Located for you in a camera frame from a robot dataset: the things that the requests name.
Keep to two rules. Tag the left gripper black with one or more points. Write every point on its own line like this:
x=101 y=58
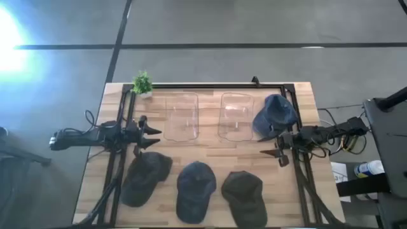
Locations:
x=140 y=136

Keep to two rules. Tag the blue denim baseball cap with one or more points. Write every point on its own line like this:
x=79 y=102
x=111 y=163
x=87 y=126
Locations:
x=195 y=191
x=275 y=114

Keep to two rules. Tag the white and blue spray can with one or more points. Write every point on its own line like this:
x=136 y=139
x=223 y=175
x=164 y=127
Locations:
x=370 y=168

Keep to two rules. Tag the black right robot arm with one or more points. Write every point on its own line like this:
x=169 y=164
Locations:
x=318 y=132

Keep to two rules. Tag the small black clamp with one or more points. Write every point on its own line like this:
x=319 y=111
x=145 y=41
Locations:
x=255 y=81

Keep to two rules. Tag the charcoal black baseball cap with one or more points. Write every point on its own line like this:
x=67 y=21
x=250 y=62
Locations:
x=143 y=178

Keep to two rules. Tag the black flat bar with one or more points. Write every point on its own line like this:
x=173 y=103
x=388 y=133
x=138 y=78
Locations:
x=362 y=185

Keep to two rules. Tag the small green potted plant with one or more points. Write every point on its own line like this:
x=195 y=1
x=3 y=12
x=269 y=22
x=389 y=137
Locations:
x=142 y=83

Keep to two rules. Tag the dark olive baseball cap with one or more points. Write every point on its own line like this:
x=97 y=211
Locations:
x=245 y=197

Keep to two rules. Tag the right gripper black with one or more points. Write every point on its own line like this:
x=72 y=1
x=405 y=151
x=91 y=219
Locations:
x=286 y=143

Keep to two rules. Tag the dark grey equipment stand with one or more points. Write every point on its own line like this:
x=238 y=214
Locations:
x=391 y=143

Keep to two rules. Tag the black metal table frame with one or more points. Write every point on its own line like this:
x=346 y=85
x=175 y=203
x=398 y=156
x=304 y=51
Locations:
x=206 y=86

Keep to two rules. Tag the clear plastic tray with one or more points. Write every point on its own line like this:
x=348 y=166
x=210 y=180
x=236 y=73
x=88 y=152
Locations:
x=181 y=117
x=236 y=117

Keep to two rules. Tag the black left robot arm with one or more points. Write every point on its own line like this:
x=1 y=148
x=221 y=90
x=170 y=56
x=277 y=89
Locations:
x=79 y=138

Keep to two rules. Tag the white paper sheet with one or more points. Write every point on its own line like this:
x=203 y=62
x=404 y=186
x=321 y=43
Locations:
x=338 y=171

